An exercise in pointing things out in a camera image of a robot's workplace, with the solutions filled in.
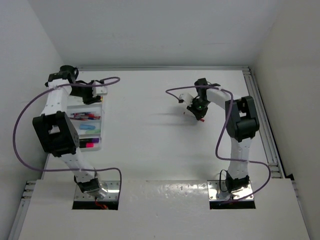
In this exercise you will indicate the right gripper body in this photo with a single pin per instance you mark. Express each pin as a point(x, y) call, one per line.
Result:
point(199, 107)

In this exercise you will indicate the purple black highlighter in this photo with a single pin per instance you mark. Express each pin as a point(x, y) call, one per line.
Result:
point(89, 140)

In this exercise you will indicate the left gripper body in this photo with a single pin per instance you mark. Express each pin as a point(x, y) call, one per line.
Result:
point(83, 91)

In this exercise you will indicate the red capped pen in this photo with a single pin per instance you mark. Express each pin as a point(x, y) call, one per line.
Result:
point(94, 117)

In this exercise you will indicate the blue eraser case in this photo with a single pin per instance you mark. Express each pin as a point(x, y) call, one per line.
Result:
point(87, 127)

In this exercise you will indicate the red gel pen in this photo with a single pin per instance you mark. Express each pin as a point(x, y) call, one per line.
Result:
point(79, 119)

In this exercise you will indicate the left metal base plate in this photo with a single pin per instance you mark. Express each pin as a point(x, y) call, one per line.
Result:
point(110, 190)

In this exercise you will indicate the pink black highlighter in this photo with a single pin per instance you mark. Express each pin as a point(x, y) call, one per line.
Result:
point(86, 145)

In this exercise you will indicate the white plastic organizer tray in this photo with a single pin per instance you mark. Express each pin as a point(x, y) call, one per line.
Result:
point(88, 120)

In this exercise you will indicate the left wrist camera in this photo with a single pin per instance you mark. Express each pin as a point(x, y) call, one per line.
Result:
point(99, 89)

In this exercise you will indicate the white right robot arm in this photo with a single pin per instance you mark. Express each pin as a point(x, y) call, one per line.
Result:
point(241, 127)

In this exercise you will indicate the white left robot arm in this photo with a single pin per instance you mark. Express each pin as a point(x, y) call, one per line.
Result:
point(57, 134)

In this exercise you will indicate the green eraser case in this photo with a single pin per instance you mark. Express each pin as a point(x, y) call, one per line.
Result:
point(93, 131)

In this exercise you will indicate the blue gel pen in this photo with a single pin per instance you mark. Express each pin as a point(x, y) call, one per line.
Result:
point(81, 114)

